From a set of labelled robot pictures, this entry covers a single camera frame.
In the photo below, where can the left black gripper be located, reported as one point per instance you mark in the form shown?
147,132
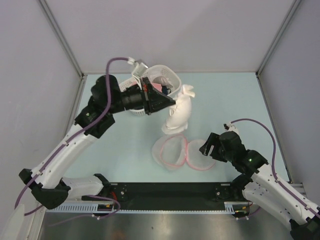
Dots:
154,99

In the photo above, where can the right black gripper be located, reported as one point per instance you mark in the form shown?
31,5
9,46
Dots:
213,140

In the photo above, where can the pink bra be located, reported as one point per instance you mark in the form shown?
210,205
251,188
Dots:
157,86

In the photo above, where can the white bra from bag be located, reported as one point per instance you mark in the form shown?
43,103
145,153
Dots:
179,114

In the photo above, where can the pink mesh laundry bag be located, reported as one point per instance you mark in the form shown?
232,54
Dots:
174,151

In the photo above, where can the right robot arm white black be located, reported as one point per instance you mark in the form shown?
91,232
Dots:
261,185

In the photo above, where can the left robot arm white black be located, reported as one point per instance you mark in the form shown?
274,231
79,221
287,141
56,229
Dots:
47,182

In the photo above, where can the dark blue bra in basket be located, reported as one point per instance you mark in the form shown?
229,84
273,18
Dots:
165,90

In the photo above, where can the white bra in basket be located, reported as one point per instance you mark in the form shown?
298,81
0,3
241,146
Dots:
158,78

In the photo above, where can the white plastic perforated basket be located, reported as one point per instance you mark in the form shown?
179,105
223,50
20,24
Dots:
166,71

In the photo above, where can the white object bottom left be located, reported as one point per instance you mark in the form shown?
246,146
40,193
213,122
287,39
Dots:
14,224

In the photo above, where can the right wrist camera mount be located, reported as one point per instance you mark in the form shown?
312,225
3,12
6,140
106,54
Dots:
229,127

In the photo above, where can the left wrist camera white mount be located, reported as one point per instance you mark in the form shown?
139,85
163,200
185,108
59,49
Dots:
139,68

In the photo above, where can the white cable duct strip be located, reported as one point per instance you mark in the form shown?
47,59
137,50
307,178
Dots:
101,208

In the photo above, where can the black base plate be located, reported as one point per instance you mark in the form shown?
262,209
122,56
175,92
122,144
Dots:
172,196

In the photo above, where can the left aluminium corner post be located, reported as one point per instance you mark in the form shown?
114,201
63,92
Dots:
44,6

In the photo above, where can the aluminium corner post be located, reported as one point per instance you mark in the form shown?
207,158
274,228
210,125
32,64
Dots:
278,36
44,6

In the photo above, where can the right aluminium corner post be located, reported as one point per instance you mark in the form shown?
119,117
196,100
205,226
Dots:
278,36

